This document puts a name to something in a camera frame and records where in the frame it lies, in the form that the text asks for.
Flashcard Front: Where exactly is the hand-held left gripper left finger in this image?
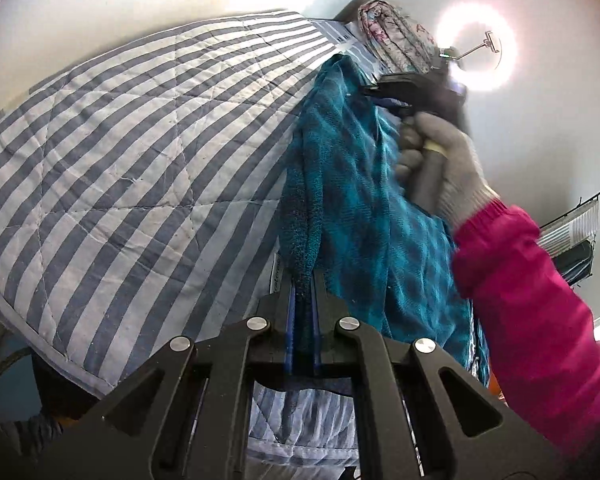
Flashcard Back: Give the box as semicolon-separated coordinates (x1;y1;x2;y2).
40;271;298;480

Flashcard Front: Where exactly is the black metal clothes rack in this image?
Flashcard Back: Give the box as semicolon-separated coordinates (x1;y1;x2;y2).
537;185;600;287

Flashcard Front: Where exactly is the dark blue cloth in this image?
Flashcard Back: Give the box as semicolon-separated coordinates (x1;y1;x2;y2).
555;242;596;282

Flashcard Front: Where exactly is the white grey striped cloth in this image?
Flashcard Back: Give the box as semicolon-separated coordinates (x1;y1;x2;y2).
539;200;600;257

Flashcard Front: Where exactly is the ring light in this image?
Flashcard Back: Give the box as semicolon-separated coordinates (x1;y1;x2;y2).
436;0;519;93

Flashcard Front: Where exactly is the floral blanket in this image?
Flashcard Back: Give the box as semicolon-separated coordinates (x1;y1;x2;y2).
357;0;441;74

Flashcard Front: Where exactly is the person's right forearm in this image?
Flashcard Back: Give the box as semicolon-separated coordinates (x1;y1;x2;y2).
450;199;600;461

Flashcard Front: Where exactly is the blue white striped quilt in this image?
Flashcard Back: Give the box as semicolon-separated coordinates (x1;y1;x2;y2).
0;10;357;466

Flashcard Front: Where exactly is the person's right hand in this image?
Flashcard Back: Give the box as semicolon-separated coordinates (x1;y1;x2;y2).
395;110;502;231

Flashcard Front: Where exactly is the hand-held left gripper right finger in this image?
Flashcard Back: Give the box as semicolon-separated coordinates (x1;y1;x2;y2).
311;271;566;480

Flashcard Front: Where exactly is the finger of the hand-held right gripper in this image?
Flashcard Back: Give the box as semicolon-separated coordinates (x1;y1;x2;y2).
361;76;412;112

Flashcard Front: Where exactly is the teal plaid fleece garment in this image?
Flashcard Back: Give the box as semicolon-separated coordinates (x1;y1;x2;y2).
279;52;487;391

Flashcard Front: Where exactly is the blue checked bed sheet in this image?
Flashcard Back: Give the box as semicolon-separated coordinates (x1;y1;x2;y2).
307;17;396;82

